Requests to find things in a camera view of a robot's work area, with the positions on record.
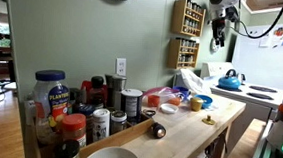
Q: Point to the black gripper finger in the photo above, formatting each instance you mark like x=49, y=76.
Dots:
x=216, y=35
x=222, y=38

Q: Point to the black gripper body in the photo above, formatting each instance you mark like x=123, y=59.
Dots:
x=220, y=14

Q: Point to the small black flashlight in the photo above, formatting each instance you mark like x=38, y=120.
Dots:
x=158, y=130

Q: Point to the upper wooden spice rack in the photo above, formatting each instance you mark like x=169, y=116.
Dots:
x=188, y=18

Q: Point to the wooden spice rack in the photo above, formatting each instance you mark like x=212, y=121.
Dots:
x=188, y=18
x=182, y=53

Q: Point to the lower wooden spice rack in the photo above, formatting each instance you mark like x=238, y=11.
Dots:
x=182, y=53

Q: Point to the white refrigerator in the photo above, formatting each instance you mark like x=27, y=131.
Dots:
x=261, y=60

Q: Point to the blue tea kettle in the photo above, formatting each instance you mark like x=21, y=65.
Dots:
x=229, y=81

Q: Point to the white cloth bag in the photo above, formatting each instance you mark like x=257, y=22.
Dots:
x=186, y=78

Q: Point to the blue cup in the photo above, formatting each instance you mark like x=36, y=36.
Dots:
x=185, y=92

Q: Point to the blue round lid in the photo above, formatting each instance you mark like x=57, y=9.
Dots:
x=207, y=101

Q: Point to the yellow small cup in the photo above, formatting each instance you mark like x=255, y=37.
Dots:
x=196, y=104

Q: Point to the white electric stove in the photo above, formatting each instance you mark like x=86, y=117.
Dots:
x=261, y=102

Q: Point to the clear plastic bag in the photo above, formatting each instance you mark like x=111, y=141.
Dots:
x=166, y=94

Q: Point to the brass round object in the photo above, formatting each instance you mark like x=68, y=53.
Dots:
x=208, y=120

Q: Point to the orange small container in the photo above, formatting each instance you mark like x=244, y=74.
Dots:
x=153, y=100

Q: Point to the black white cylindrical canister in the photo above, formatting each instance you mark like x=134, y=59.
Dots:
x=131, y=104

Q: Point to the steel pepper grinder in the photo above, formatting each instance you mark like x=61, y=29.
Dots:
x=115, y=84

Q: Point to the small glass spice jar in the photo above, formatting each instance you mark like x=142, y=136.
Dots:
x=118, y=121

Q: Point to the dark sauce bottle black cap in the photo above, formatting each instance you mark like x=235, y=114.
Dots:
x=96, y=93

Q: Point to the white spice shaker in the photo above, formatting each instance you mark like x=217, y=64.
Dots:
x=101, y=129

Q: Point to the orange lid spice jar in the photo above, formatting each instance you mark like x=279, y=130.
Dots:
x=74, y=127

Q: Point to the Planters peanut jar blue lid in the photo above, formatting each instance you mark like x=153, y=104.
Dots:
x=51, y=97

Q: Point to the black lid jar front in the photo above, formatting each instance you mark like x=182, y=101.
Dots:
x=67, y=149

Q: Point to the wooden tray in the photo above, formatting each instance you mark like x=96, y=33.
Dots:
x=32, y=149

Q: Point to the white wall outlet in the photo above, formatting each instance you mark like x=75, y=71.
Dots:
x=121, y=66

